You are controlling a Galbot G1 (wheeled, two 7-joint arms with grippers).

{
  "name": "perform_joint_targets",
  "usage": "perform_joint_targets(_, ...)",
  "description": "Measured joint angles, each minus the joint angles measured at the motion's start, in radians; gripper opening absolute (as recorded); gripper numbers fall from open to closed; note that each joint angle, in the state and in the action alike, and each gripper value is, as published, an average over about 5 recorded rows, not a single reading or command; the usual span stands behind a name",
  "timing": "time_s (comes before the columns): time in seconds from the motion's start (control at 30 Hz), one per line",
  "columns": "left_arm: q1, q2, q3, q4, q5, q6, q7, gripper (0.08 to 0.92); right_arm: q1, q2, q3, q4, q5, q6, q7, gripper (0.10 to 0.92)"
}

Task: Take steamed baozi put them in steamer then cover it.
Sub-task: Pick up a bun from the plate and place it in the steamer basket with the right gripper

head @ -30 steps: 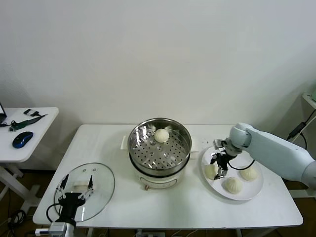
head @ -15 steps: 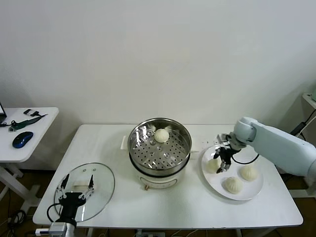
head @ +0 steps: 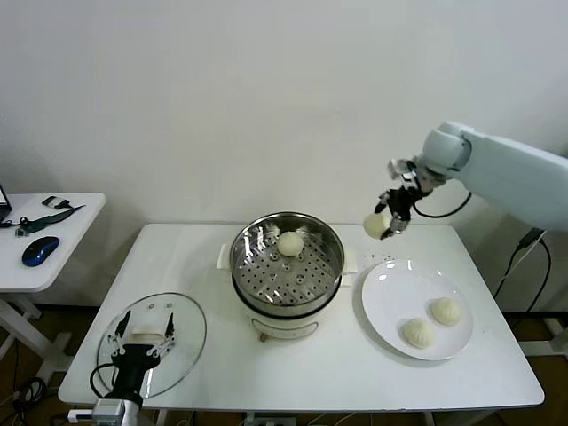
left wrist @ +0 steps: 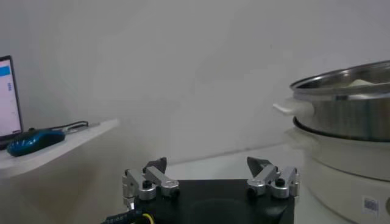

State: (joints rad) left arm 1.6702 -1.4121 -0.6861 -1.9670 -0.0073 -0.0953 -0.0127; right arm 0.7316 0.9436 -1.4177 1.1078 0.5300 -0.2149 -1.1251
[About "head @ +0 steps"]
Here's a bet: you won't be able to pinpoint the large white plate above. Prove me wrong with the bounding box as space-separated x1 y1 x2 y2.
360 258 475 361

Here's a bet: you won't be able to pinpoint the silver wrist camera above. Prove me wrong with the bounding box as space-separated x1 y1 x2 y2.
387 158 421 184
66 398 128 422

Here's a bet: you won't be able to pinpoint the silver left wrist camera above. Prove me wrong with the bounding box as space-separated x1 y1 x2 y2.
66 398 128 422

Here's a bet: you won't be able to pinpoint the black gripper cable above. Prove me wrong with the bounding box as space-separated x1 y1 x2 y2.
412 190 472 219
90 362 117 398

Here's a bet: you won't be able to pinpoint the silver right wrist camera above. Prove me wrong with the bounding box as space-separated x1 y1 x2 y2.
387 158 421 184

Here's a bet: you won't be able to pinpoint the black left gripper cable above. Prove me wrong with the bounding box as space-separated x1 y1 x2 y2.
90 362 117 398

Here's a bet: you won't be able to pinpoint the perforated steel steamer basket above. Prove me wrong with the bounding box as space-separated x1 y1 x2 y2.
216 211 359 317

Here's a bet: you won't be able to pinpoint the blue computer mouse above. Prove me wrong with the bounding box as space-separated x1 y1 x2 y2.
21 236 61 268

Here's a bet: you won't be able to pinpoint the black adapter cable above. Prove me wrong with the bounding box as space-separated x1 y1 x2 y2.
492 239 554 314

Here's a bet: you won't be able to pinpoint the black floor cables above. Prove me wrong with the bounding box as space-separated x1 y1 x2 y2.
12 376 50 414

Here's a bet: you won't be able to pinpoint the white steamed baozi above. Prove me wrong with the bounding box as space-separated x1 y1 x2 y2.
402 318 437 350
278 231 305 257
428 296 463 327
363 212 394 241

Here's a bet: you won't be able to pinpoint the white side table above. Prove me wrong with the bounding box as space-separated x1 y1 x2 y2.
0 192 107 378

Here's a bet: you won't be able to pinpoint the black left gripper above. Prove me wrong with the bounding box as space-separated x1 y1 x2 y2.
107 310 177 403

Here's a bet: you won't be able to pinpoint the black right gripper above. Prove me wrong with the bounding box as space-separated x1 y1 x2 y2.
375 177 425 241

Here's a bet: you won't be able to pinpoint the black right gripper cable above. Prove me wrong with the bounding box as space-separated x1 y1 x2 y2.
412 190 472 219

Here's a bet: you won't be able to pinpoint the white stand foot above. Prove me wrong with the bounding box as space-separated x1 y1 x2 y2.
518 317 568 356

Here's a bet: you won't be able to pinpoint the round glass pot lid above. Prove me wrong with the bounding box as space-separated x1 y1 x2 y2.
96 291 208 398

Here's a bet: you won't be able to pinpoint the black power adapter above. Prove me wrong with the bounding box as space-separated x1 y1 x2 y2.
519 225 547 249

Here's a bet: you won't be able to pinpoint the black laptop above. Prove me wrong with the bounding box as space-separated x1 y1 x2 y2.
0 184 13 223

